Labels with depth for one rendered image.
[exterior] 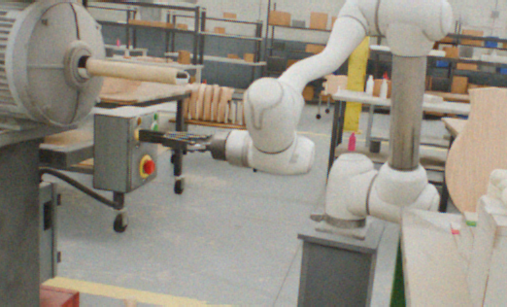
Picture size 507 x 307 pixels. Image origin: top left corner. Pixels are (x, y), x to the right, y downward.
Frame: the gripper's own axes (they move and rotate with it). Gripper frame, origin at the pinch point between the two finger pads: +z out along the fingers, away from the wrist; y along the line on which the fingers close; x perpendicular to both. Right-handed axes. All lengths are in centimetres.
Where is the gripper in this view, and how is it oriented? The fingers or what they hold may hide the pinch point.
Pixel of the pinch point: (152, 136)
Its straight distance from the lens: 129.0
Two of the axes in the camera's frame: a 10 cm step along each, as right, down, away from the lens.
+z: -9.9, -1.2, 1.0
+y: 1.2, -1.8, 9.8
